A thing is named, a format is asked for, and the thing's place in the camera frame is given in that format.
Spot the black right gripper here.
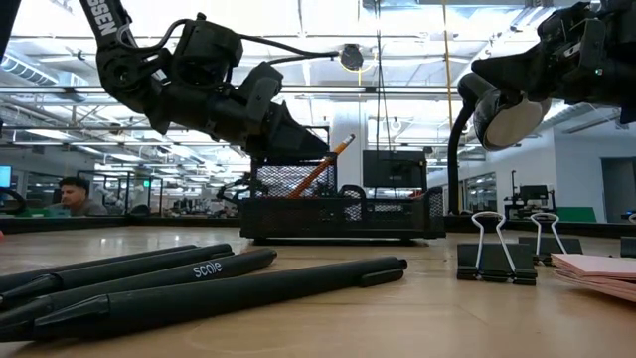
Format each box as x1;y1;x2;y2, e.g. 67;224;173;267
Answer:
471;29;636;124

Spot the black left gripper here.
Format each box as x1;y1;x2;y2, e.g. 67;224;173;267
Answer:
204;91;330;160

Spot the orange pencil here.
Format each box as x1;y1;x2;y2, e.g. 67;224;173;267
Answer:
286;133;357;200

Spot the black mesh desk organizer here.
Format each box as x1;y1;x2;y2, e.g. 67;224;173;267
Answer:
239;157;447;245

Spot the black pen white scale print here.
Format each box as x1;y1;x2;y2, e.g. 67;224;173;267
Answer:
0;248;278;343

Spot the black binder clip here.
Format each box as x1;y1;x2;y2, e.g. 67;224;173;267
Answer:
455;211;539;287
518;212;584;266

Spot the pink sticky note pad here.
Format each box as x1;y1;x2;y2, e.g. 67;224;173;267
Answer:
550;253;636;304

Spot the black monitor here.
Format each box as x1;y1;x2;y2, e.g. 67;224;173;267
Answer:
362;149;429;191

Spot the black lab workstation equipment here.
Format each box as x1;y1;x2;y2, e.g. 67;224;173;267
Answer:
503;170;557;221

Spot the green panel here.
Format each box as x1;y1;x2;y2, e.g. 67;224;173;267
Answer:
555;206;598;224

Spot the dark grey doorway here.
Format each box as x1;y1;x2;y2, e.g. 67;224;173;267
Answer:
600;157;636;224

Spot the black framed glass partition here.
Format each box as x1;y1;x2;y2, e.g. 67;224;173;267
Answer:
77;169;164;218

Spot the grey metal pipe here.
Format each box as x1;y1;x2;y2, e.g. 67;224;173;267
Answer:
0;124;190;133

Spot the person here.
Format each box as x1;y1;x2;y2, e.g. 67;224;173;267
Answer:
47;176;109;218

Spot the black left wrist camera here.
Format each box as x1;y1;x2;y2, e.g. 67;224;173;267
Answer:
244;62;283;126

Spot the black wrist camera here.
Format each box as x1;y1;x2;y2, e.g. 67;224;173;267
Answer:
539;2;607;57
244;62;283;126

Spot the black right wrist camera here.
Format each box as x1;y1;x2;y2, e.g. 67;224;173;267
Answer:
539;2;607;57

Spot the black left wrist camera cable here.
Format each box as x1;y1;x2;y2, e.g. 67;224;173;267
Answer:
116;18;344;69

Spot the long light fixture rail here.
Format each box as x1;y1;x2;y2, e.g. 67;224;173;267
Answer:
0;84;451;96

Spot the black hanging cable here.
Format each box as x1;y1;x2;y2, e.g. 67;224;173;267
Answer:
373;0;387;152

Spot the black cable reel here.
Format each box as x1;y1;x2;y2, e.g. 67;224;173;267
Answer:
339;43;366;73

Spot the orange-yellow hanging cable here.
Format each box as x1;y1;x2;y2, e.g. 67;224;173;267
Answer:
440;0;462;216

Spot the black aluminium table frame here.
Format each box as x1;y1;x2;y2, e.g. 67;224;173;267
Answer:
0;213;636;240

